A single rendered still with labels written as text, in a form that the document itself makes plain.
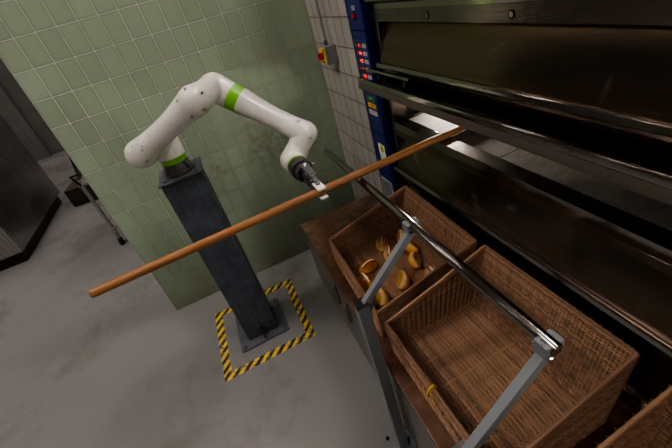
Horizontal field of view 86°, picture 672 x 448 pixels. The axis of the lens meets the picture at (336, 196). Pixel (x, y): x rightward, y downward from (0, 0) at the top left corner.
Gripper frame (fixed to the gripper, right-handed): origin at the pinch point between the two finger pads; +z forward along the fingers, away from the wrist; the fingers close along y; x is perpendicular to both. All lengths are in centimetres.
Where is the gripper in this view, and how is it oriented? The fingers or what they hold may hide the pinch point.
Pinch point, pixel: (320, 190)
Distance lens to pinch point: 132.5
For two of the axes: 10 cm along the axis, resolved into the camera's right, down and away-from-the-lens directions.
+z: 4.0, 4.1, -8.2
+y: 2.4, 8.2, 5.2
